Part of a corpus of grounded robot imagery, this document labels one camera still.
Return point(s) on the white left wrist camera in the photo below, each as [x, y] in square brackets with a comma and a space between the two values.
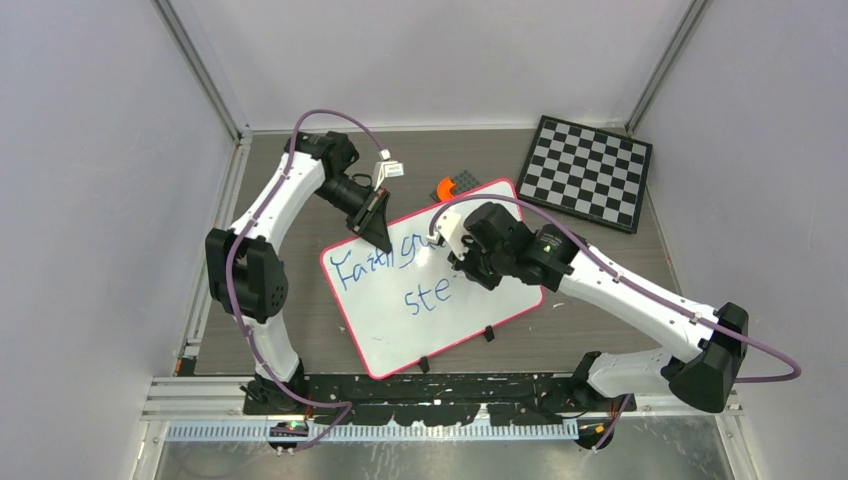
[385, 168]

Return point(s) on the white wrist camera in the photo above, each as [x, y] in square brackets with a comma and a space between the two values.
[385, 168]
[447, 228]

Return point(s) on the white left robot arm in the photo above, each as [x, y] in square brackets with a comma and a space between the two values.
[246, 275]

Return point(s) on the grey lego baseplate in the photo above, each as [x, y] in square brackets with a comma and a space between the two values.
[465, 182]

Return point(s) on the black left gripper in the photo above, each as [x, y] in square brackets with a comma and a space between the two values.
[369, 222]

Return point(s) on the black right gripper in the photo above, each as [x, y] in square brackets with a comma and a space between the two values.
[467, 264]

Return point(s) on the black and white chessboard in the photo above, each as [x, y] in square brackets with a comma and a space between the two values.
[586, 172]

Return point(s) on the aluminium frame rail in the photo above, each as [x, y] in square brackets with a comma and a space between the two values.
[214, 409]

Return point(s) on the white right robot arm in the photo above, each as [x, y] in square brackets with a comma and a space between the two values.
[700, 348]

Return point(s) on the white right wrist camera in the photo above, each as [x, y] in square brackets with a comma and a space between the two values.
[447, 228]

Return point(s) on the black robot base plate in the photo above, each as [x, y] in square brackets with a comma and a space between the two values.
[509, 399]

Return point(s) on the orange curved block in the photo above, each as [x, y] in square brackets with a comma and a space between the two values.
[445, 190]

